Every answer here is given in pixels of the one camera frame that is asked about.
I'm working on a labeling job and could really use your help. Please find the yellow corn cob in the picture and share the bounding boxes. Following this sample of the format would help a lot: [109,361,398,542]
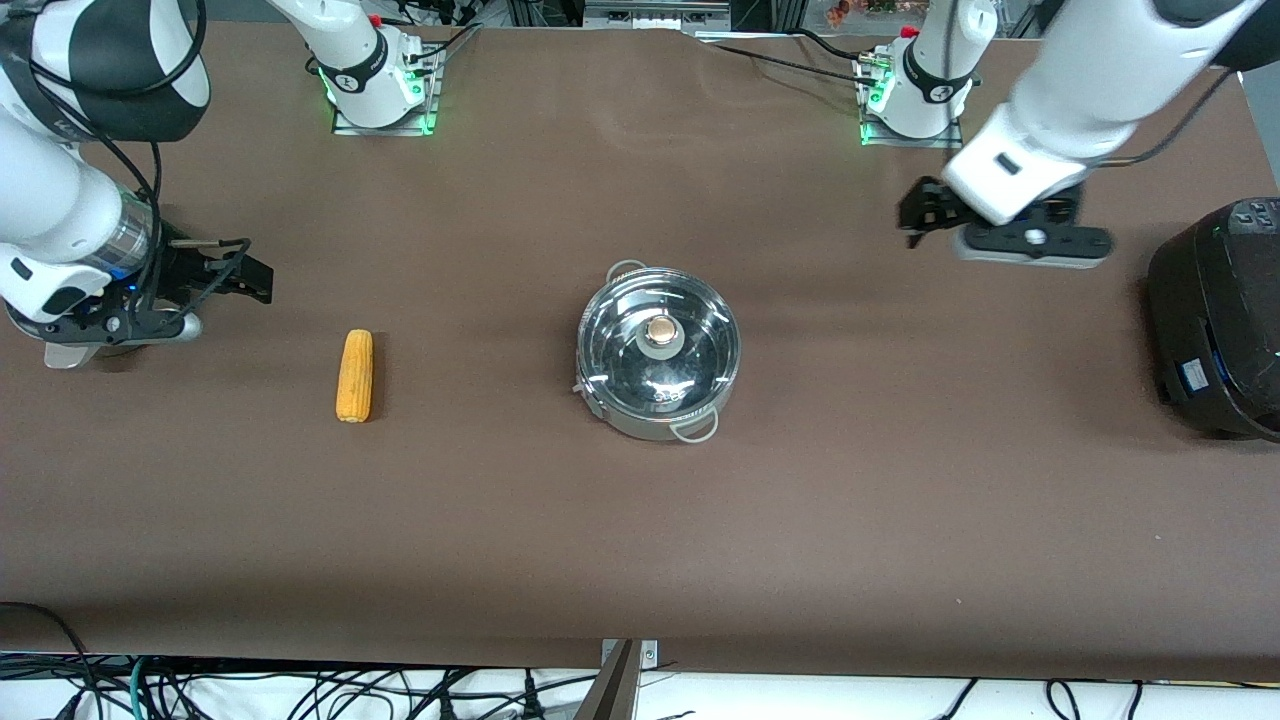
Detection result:
[335,329,375,424]

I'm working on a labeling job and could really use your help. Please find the glass lid with round knob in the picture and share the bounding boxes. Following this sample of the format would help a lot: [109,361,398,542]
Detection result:
[580,268,741,416]

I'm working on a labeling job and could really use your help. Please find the black rice cooker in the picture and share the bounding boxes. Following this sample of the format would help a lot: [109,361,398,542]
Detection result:
[1146,197,1280,443]

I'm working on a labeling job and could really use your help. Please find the brown table cover sheet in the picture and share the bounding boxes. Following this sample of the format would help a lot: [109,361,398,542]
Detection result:
[0,20,1280,681]

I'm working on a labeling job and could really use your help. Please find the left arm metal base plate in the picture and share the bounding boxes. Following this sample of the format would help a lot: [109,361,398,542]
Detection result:
[858,60,966,149]

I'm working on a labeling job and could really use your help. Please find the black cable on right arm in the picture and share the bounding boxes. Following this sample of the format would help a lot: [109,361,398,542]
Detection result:
[0,0,251,336]

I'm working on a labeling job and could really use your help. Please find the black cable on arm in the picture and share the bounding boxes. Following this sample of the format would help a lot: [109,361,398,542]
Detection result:
[0,0,251,336]
[1085,68,1233,169]

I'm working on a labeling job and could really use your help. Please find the black cable on table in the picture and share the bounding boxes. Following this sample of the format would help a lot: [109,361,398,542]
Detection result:
[690,33,871,83]
[790,28,886,61]

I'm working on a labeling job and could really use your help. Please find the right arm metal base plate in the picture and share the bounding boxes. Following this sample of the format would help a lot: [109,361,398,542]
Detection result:
[332,45,442,137]

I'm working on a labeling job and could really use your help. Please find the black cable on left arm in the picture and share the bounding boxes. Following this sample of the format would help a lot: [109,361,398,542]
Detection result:
[1085,68,1233,169]

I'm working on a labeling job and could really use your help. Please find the aluminium frame profile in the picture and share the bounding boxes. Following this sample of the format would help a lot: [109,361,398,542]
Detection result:
[583,0,733,33]

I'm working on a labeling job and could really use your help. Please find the steel cooking pot wire handles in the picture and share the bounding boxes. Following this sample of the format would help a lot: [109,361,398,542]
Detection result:
[574,258,743,443]

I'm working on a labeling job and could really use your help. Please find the thick black floor cable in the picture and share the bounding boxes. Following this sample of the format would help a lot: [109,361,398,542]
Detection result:
[0,602,96,720]

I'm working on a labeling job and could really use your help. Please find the tangled black floor cables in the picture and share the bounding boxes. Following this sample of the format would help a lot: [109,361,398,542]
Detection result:
[0,655,601,720]

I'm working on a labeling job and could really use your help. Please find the small metal bracket plate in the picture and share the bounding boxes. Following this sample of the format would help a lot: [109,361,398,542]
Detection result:
[600,638,660,669]

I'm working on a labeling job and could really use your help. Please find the grey angled post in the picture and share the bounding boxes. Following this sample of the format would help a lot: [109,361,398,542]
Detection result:
[574,640,641,720]

